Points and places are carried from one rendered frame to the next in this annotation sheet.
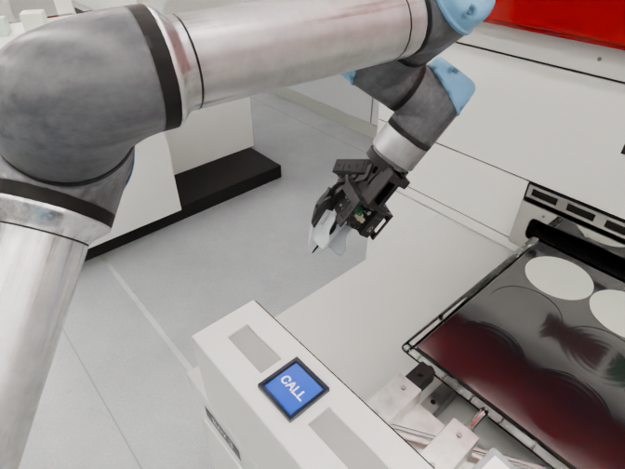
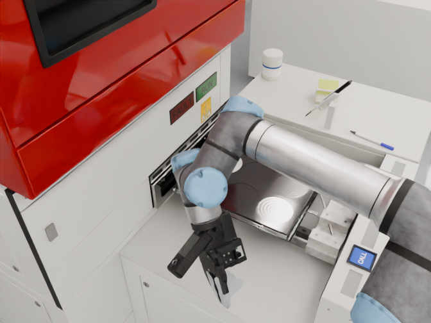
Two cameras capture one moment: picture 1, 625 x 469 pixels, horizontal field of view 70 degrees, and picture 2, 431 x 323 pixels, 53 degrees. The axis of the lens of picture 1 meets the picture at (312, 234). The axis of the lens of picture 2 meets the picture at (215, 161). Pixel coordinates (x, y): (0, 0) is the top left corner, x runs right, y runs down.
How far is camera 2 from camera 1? 100 cm
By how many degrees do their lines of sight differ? 77
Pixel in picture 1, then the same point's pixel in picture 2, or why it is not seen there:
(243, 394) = not seen: hidden behind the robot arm
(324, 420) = (365, 245)
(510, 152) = (135, 176)
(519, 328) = (253, 197)
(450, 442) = (331, 216)
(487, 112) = (117, 173)
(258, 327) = (338, 286)
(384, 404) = (329, 240)
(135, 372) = not seen: outside the picture
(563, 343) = (255, 184)
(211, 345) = not seen: hidden behind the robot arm
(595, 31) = (163, 91)
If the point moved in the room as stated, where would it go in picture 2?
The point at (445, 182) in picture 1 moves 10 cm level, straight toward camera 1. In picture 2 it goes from (113, 234) to (152, 234)
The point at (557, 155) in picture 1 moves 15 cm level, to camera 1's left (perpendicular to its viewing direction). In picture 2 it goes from (152, 152) to (165, 190)
